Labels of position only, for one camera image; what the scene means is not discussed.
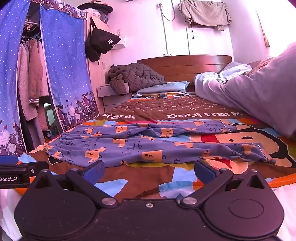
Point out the black tote bag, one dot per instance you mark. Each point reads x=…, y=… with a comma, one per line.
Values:
x=103, y=40

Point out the wooden bed headboard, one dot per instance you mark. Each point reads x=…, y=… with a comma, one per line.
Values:
x=185, y=69

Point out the white wall shelf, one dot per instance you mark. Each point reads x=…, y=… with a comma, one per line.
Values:
x=120, y=44

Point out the blue dotted wardrobe curtain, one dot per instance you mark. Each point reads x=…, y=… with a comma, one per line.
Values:
x=10, y=76
x=67, y=69

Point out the beige hanging garment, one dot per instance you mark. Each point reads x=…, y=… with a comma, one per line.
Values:
x=203, y=12

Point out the lilac duvet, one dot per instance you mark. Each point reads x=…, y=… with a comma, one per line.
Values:
x=254, y=92

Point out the cartoon printed blanket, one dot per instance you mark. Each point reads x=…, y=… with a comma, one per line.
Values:
x=185, y=109

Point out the tall wooden cabinet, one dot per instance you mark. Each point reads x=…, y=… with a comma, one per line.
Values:
x=97, y=76

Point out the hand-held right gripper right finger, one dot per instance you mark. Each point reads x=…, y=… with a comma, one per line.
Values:
x=204, y=171

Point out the pink fleece coat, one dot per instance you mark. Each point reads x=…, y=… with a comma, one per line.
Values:
x=24, y=88

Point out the wooden nightstand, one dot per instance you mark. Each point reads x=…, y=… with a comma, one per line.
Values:
x=111, y=102

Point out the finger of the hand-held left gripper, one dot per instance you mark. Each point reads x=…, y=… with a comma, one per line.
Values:
x=27, y=166

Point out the wooden picture frame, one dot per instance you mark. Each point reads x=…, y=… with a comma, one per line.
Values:
x=263, y=30

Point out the light blue pillow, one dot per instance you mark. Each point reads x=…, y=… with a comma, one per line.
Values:
x=166, y=87

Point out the brown quilted jacket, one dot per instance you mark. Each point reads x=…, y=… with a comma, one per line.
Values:
x=136, y=76

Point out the light blue crumpled cloth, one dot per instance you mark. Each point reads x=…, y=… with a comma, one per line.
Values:
x=235, y=70

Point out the pink quilted jacket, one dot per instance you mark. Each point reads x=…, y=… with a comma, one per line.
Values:
x=38, y=69

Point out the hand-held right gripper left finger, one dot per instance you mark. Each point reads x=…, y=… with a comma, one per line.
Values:
x=93, y=173

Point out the pile of clothes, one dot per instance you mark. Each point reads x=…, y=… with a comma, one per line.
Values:
x=97, y=10

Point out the blue patterned pants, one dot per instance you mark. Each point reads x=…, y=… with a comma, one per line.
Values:
x=129, y=143

